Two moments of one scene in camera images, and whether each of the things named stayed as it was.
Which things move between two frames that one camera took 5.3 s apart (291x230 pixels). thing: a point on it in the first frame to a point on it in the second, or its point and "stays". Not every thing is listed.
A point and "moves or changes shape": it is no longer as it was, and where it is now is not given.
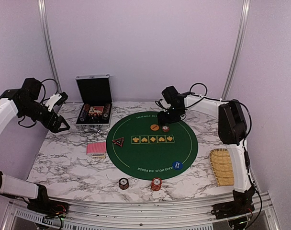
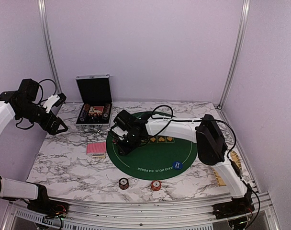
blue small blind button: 177,165 stays
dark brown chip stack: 123,183 stays
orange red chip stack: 156,184 moves or changes shape
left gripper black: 57,120 stays
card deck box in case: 97,109 stays
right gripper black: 162,120 to 124,150
